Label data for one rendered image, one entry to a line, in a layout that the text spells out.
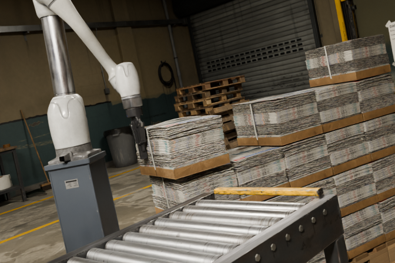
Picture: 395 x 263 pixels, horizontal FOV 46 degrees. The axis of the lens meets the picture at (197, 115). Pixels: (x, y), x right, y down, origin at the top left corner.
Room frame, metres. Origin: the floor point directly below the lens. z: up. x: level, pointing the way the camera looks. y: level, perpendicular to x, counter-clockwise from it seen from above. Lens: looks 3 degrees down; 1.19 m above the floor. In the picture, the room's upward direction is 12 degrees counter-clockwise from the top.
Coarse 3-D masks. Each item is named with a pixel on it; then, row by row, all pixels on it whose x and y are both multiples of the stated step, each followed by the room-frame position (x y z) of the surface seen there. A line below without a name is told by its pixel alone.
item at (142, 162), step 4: (172, 120) 2.36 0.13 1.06; (176, 120) 2.26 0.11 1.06; (160, 124) 2.18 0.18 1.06; (136, 144) 2.25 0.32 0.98; (148, 144) 2.12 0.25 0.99; (136, 148) 2.26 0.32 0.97; (148, 148) 2.13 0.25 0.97; (148, 152) 2.14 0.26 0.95; (148, 156) 2.13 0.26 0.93; (140, 160) 2.22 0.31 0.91; (144, 160) 2.18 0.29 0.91; (148, 160) 2.13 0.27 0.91; (140, 164) 2.24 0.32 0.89; (144, 164) 2.20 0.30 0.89; (148, 164) 2.16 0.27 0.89
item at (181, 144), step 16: (160, 128) 1.98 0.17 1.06; (176, 128) 1.97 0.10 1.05; (192, 128) 1.99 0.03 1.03; (208, 128) 2.04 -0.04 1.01; (160, 144) 2.00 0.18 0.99; (176, 144) 1.96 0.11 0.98; (192, 144) 1.99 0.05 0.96; (208, 144) 2.03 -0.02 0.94; (224, 144) 2.07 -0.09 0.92; (160, 160) 2.02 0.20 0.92; (176, 160) 1.95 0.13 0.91; (192, 160) 1.98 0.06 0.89
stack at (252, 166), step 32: (352, 128) 2.50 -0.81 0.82; (256, 160) 2.18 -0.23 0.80; (288, 160) 2.28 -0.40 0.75; (320, 160) 2.37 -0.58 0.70; (160, 192) 2.23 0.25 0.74; (192, 192) 2.01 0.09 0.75; (352, 192) 2.45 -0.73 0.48; (352, 224) 2.43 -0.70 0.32; (320, 256) 2.32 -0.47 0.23; (384, 256) 2.52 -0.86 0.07
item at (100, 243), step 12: (180, 204) 1.62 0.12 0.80; (192, 204) 1.62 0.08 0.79; (156, 216) 1.53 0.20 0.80; (168, 216) 1.54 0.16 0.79; (132, 228) 1.44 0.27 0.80; (96, 240) 1.39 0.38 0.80; (108, 240) 1.36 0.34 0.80; (120, 240) 1.39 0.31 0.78; (72, 252) 1.31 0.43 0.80; (84, 252) 1.30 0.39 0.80
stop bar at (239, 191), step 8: (216, 192) 1.66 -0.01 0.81; (224, 192) 1.64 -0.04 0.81; (232, 192) 1.61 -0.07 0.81; (240, 192) 1.58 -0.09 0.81; (248, 192) 1.56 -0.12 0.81; (256, 192) 1.53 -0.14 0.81; (264, 192) 1.51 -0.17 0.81; (272, 192) 1.49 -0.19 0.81; (280, 192) 1.47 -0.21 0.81; (288, 192) 1.45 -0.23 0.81; (296, 192) 1.42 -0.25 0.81; (304, 192) 1.40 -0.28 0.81; (312, 192) 1.38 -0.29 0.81; (320, 192) 1.38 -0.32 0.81
